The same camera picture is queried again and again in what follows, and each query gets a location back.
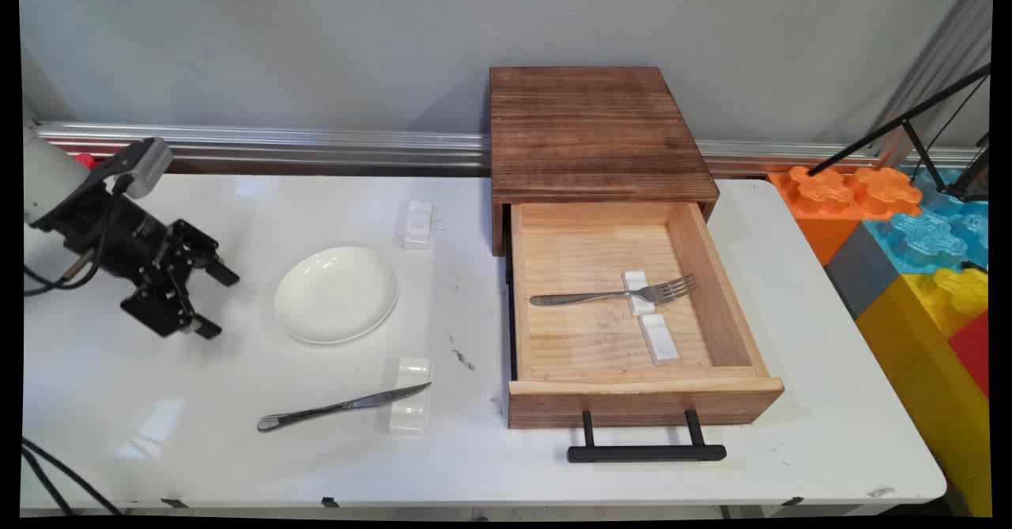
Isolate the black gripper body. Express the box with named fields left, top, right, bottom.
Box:
left=30, top=173, right=176, bottom=283

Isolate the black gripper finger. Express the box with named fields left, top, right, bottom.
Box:
left=168, top=219, right=241, bottom=287
left=120, top=270, right=223, bottom=341

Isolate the silver table knife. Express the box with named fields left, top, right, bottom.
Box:
left=257, top=381, right=434, bottom=433

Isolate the white round plate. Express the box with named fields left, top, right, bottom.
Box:
left=274, top=246, right=400, bottom=346

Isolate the clear rest block back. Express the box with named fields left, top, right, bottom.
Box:
left=402, top=200, right=435, bottom=251

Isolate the clear rest block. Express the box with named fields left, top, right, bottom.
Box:
left=402, top=200, right=435, bottom=251
left=387, top=357, right=433, bottom=436

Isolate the clear rest block front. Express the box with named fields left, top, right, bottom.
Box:
left=387, top=357, right=433, bottom=436

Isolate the silver fork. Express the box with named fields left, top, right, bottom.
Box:
left=529, top=274, right=697, bottom=308

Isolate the light wooden drawer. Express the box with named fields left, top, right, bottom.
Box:
left=506, top=201, right=786, bottom=430

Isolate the dark wooden drawer cabinet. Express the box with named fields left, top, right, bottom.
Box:
left=489, top=66, right=721, bottom=258

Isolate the white cutlery rest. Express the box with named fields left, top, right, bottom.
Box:
left=621, top=270, right=658, bottom=317
left=639, top=313, right=682, bottom=367

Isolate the orange giant building block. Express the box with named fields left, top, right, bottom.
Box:
left=768, top=164, right=924, bottom=266

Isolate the grey giant building block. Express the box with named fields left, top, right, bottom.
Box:
left=824, top=221, right=903, bottom=321

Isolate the black tripod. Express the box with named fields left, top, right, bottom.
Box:
left=806, top=62, right=992, bottom=204

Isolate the blue giant building block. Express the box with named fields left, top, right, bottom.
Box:
left=862, top=167, right=991, bottom=277

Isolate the yellow giant building block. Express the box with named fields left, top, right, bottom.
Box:
left=855, top=266, right=992, bottom=519

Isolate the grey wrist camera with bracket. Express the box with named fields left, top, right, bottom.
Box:
left=101, top=138, right=174, bottom=200

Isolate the aluminium wall rail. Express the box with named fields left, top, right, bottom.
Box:
left=33, top=121, right=983, bottom=180

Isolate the black cable with plug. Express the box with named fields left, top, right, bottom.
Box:
left=22, top=446, right=76, bottom=516

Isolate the black drawer handle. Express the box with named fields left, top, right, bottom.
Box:
left=566, top=410, right=727, bottom=464

